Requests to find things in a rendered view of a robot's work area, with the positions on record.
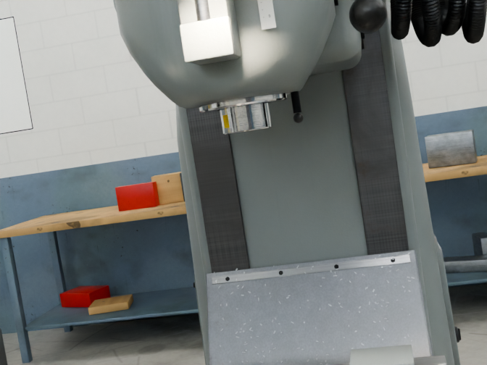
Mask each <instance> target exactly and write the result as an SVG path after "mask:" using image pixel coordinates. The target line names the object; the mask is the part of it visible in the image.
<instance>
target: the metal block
mask: <svg viewBox="0 0 487 365"><path fill-rule="evenodd" d="M349 365H415V363H414V358H413V352H412V345H395V346H386V347H377V348H360V349H352V350H351V357H350V364H349Z"/></svg>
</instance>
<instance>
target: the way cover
mask: <svg viewBox="0 0 487 365"><path fill-rule="evenodd" d="M408 253H409V254H408ZM392 256H393V257H392ZM386 257H388V258H387V259H386ZM375 258H376V259H375ZM298 265H299V266H298ZM297 266H298V268H297ZM312 266H314V267H312ZM381 267H383V268H381ZM336 269H338V270H336ZM397 269H399V270H398V271H396V270H397ZM330 271H331V272H330ZM244 272H245V273H244ZM305 272H306V274H305ZM335 272H336V273H335ZM354 272H356V274H355V273H354ZM362 274H363V275H362ZM333 275H337V276H335V277H334V276H333ZM364 275H365V276H364ZM322 277H324V278H322ZM407 277H409V278H407ZM411 277H414V279H413V278H411ZM340 279H342V280H340ZM216 280H217V283H216ZM387 280H388V281H389V282H387ZM408 280H411V282H409V281H408ZM265 284H266V285H265ZM206 285H207V322H208V341H209V365H327V364H343V363H350V357H351V350H352V348H353V349H360V348H377V347H386V346H395V345H412V352H413V358H417V357H426V356H433V354H432V349H431V344H430V336H429V331H428V323H427V317H426V313H425V304H424V299H423V290H422V285H421V281H420V272H419V267H418V262H417V254H416V250H412V251H400V252H393V253H381V254H374V255H368V256H355V257H349V258H342V259H330V260H324V261H311V262H305V263H298V264H287V265H280V266H274V267H261V268H254V269H242V270H236V271H229V272H217V273H210V274H206ZM237 285H239V286H238V287H237ZM320 285H322V287H320ZM402 286H404V287H405V288H403V287H402ZM242 287H243V288H242ZM366 287H367V289H365V288H366ZM373 289H375V290H374V292H373ZM408 290H410V292H409V291H408ZM248 291H249V292H250V293H249V292H248ZM404 291H405V292H404ZM232 292H233V293H232ZM231 293H232V294H231ZM375 294H376V295H375ZM242 295H244V296H242ZM289 295H290V296H289ZM254 296H256V297H254ZM339 296H340V297H339ZM286 297H288V298H286ZM258 298H259V301H258ZM381 299H383V300H384V301H382V300H381ZM397 299H398V300H397ZM307 300H309V301H307ZM279 301H280V303H281V304H280V303H279ZM369 301H370V305H369ZM338 302H339V303H340V304H339V303H338ZM375 302H376V303H379V304H375ZM386 302H389V303H386ZM220 304H221V306H220ZM226 304H227V306H226ZM328 304H330V305H332V306H329V305H328ZM381 305H382V306H381ZM387 305H388V306H387ZM360 306H361V307H360ZM386 306H387V307H386ZM300 307H301V308H300ZM308 307H309V309H308ZM341 307H343V308H341ZM359 307H360V309H359ZM236 308H237V309H238V310H237V309H236ZM348 310H349V311H348ZM359 311H360V313H359ZM242 312H244V313H245V314H243V313H242ZM409 314H410V315H409ZM222 318H223V319H224V320H222ZM384 318H386V319H384ZM250 320H251V321H250ZM387 320H388V322H387ZM373 321H375V322H376V323H374V322H373ZM379 321H380V322H379ZM292 322H294V323H292ZM304 322H305V323H304ZM244 323H246V324H245V325H243V324H244ZM260 323H261V324H262V326H261V324H260ZM278 323H280V324H278ZM250 328H251V329H250ZM315 328H316V329H315ZM384 328H385V330H384ZM221 329H223V330H222V331H220V330H221ZM249 329H250V330H249ZM251 330H253V331H251ZM355 330H356V331H357V332H355ZM237 331H238V332H237ZM243 331H244V332H243ZM274 331H275V334H273V333H274ZM236 332H237V333H236ZM281 332H282V333H281ZM408 334H409V337H408ZM369 335H370V336H369ZM377 335H379V336H380V337H378V336H377ZM236 336H237V337H239V338H237V337H236ZM251 336H252V338H251ZM257 336H259V337H257ZM344 337H345V338H344ZM405 337H406V338H405ZM382 339H383V340H382ZM316 340H317V341H318V342H317V341H316ZM411 340H412V341H411ZM323 341H324V342H323ZM361 343H363V344H364V345H362V344H361ZM244 344H247V345H244ZM220 345H221V347H220ZM255 346H256V347H257V348H255ZM273 348H275V349H273ZM297 348H298V349H297ZM302 349H303V350H302ZM246 350H247V351H246ZM269 350H270V353H269ZM242 351H245V353H242ZM263 351H264V352H263ZM257 353H258V354H257ZM326 354H329V355H326ZM263 355H264V356H265V357H264V356H263ZM316 355H317V356H316ZM316 358H317V360H316ZM286 359H287V361H286ZM308 359H309V361H308V362H307V360H308ZM281 360H282V363H281ZM325 360H326V362H325ZM242 361H243V362H242ZM247 361H248V362H247ZM260 361H261V362H260ZM262 362H263V363H262Z"/></svg>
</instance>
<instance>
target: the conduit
mask: <svg viewBox="0 0 487 365"><path fill-rule="evenodd" d="M390 2H391V34H392V36H393V37H394V38H395V39H397V40H401V39H404V38H405V37H406V36H407V35H408V33H409V26H410V22H412V26H413V28H414V30H415V34H416V36H417V38H418V39H419V41H420V42H421V44H422V45H424V46H427V47H433V46H435V45H436V44H438V43H439V42H440V40H441V34H444V35H445V36H449V35H454V34H455V33H456V32H457V31H458V30H459V29H460V28H461V26H462V32H463V36H464V38H465V40H466V41H467V42H468V43H472V44H474V43H478V42H479V41H480V40H481V38H482V37H483V34H484V30H485V24H486V12H487V0H391V1H390Z"/></svg>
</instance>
